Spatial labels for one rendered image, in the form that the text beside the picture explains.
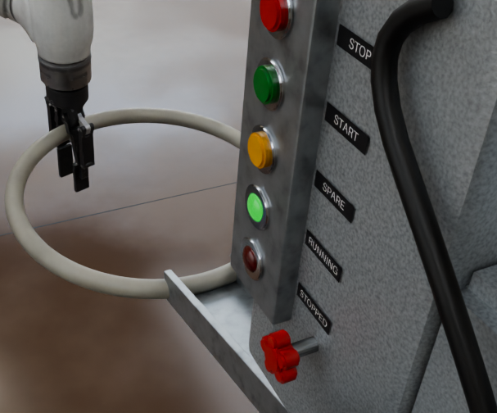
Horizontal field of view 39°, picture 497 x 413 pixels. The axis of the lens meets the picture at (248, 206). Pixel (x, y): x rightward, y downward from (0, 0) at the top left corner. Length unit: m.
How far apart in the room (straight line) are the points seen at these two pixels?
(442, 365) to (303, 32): 0.21
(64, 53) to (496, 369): 0.97
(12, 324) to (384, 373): 1.93
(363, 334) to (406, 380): 0.04
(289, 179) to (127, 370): 1.71
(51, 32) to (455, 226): 0.93
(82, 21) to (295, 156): 0.79
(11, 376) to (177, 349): 0.48
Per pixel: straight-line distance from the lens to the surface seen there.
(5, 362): 2.22
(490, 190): 0.37
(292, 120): 0.46
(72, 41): 1.22
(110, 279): 1.06
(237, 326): 0.98
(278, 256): 0.52
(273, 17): 0.44
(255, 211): 0.52
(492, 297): 0.40
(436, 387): 0.45
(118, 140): 3.16
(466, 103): 0.35
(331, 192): 0.46
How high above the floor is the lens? 1.63
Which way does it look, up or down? 36 degrees down
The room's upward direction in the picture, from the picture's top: 5 degrees clockwise
